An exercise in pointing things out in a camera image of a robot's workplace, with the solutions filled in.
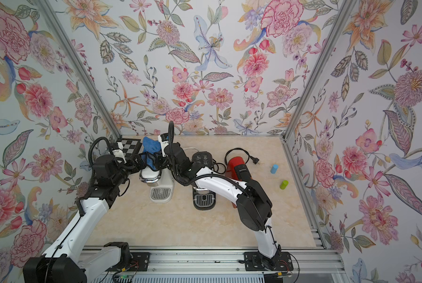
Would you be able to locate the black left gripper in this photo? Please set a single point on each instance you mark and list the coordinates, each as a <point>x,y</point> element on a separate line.
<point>135,167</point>

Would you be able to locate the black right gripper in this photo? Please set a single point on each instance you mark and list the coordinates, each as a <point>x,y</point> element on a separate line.
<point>167,160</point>

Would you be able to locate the white coffee machine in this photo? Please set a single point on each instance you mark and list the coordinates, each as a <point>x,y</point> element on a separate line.
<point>161,184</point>

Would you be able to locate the blue microfiber cloth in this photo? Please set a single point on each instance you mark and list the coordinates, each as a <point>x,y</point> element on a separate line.
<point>149,155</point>

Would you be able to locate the red coffee machine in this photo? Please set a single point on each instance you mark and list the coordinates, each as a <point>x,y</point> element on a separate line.
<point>237,170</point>

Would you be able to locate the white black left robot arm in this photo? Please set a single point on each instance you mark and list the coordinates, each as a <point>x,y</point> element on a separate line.
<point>61,262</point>

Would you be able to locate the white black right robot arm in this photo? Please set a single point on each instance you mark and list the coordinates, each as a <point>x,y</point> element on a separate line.
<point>253,204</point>

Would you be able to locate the black white chessboard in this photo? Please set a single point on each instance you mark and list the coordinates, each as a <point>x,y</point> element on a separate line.
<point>131,146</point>

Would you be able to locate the blue cylinder block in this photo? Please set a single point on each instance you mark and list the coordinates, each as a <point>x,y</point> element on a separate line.
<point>274,169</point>

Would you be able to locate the green cylinder block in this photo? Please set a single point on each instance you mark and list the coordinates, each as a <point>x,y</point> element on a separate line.
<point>284,184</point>

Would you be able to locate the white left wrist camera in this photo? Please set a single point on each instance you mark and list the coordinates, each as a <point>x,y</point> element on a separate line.
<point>118,152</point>

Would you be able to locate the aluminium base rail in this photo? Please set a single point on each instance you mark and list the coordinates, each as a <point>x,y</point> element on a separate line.
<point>207,260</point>

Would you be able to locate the aluminium frame post left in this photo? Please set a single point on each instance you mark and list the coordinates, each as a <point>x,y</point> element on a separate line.
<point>65,43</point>

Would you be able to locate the aluminium frame post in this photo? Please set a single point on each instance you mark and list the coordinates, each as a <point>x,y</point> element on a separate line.
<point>341,18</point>
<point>65,43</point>

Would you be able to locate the aluminium frame post right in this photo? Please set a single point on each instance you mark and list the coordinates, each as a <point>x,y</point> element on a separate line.
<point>341,18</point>

